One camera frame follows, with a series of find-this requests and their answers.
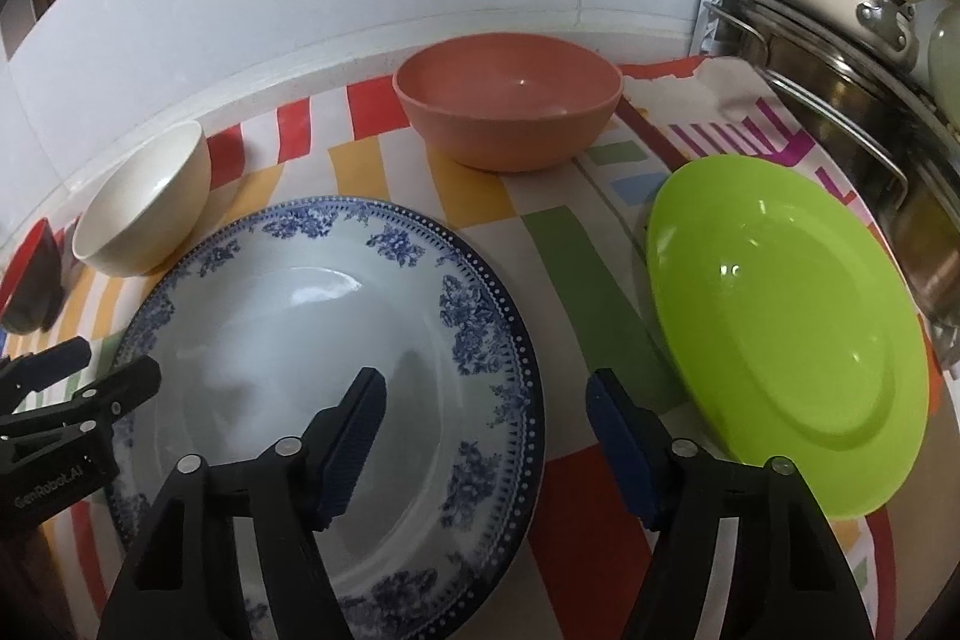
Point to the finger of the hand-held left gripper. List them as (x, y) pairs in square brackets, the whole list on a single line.
[(131, 381), (64, 359)]

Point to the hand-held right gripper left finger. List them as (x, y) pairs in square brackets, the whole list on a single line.
[(352, 452)]

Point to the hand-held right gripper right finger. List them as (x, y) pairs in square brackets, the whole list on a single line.
[(626, 452)]

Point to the blue floral white plate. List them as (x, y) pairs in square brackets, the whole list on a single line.
[(300, 325)]

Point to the green plastic plate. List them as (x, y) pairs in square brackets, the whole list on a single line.
[(780, 325)]

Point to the terracotta pink bowl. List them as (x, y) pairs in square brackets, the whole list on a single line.
[(510, 123)]

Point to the red and black bowl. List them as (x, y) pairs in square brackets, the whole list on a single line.
[(34, 295)]

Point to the cream ceramic bowl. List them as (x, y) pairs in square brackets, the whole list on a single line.
[(150, 220)]

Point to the colourful striped cloth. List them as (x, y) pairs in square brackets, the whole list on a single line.
[(570, 280)]

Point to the orange pink patterned cloth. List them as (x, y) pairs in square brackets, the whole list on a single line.
[(750, 138)]

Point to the large steel pot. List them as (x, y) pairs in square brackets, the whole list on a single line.
[(825, 93), (934, 257)]

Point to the cream kettle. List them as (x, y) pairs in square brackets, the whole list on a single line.
[(946, 55)]

